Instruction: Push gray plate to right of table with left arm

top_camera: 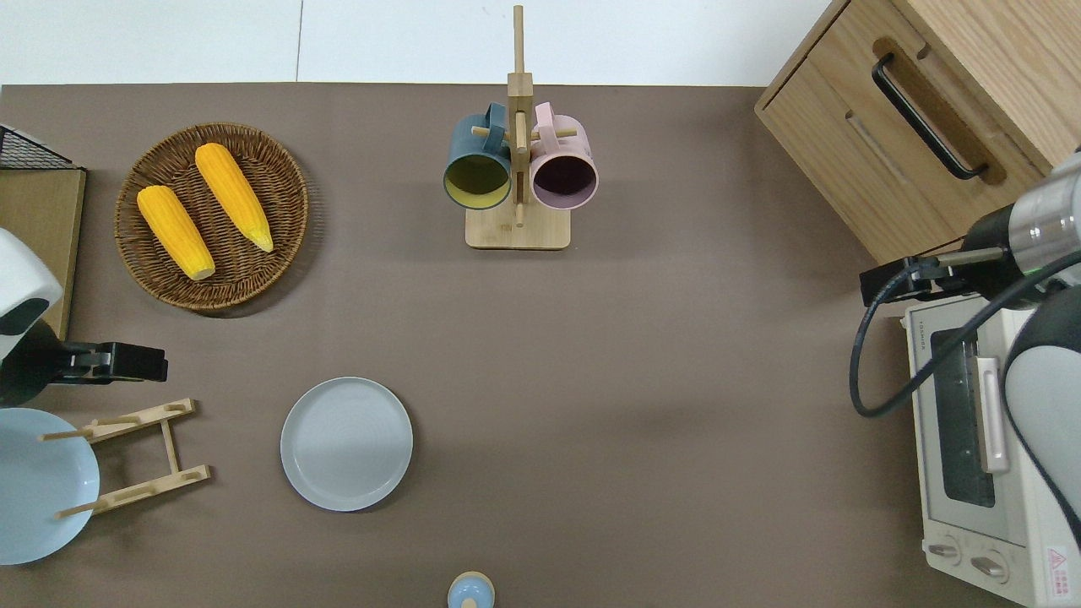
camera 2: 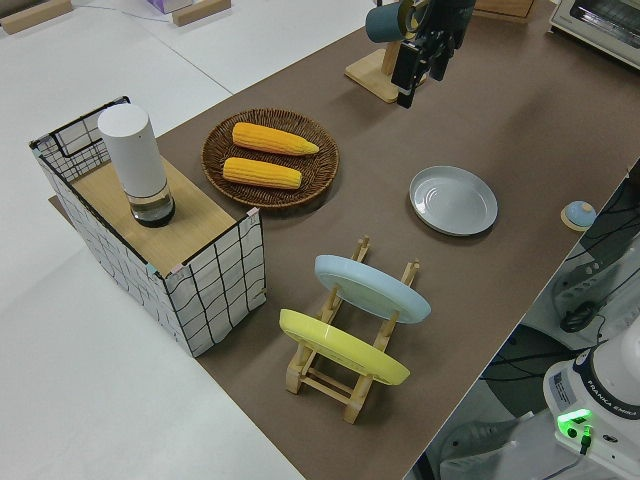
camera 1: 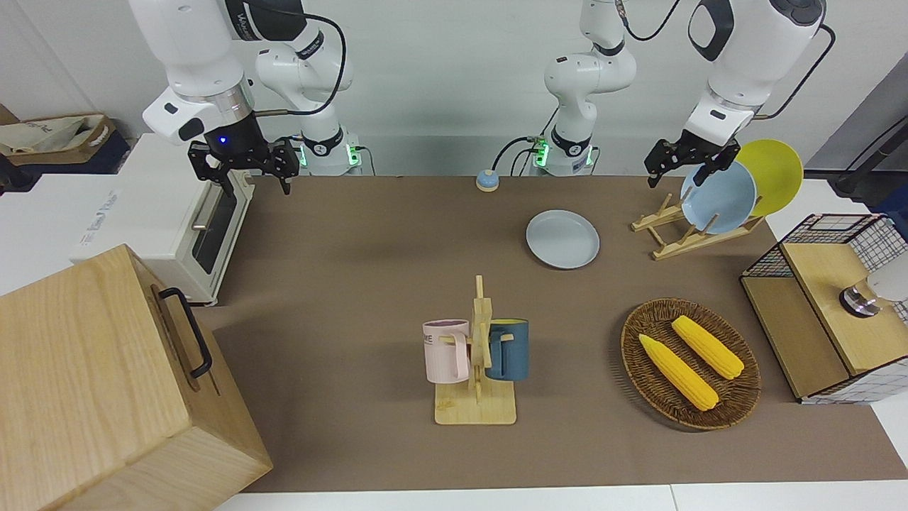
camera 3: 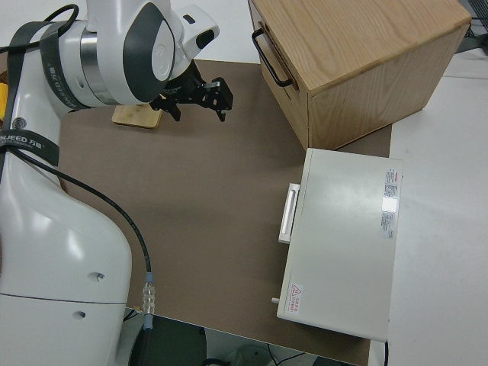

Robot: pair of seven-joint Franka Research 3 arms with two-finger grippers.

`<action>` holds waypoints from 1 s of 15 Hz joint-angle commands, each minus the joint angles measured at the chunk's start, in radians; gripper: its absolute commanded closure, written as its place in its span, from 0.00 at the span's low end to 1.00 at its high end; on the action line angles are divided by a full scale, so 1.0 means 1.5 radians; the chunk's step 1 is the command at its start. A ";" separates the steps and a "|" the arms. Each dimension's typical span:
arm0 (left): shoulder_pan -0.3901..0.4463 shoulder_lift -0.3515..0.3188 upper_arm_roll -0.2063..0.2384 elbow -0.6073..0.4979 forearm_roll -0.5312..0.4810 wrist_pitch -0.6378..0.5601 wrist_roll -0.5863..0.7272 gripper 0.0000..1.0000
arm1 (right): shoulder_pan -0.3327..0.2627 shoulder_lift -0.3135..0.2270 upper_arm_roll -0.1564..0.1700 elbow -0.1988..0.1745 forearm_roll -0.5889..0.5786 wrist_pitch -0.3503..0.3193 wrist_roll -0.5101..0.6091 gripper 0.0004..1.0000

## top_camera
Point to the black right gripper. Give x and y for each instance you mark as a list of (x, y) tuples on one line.
[(887, 283)]

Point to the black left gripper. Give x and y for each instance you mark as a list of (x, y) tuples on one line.
[(135, 363)]

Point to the gray round plate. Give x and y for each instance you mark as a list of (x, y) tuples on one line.
[(346, 443)]

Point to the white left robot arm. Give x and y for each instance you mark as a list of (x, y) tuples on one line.
[(21, 270)]

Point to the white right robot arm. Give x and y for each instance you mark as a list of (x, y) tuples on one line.
[(1047, 388)]

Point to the wooden plate rack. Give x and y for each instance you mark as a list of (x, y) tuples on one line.
[(169, 447)]

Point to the light blue plate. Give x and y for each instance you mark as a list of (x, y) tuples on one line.
[(34, 490)]

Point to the yellow corn cob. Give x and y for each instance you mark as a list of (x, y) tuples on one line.
[(176, 232), (234, 196)]

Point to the brown wicker basket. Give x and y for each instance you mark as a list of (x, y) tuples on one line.
[(245, 270)]

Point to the wooden drawer cabinet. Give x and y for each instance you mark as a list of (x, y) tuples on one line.
[(828, 135)]

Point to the white toaster oven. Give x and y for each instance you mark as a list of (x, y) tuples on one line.
[(946, 507)]

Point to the pink mug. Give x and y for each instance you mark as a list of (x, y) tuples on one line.
[(564, 160)]

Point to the wooden mug tree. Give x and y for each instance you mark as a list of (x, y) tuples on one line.
[(518, 232)]

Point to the dark teal mug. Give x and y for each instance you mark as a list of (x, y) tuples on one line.
[(473, 152)]

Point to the small blue call bell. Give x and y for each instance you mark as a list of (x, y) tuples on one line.
[(471, 591)]

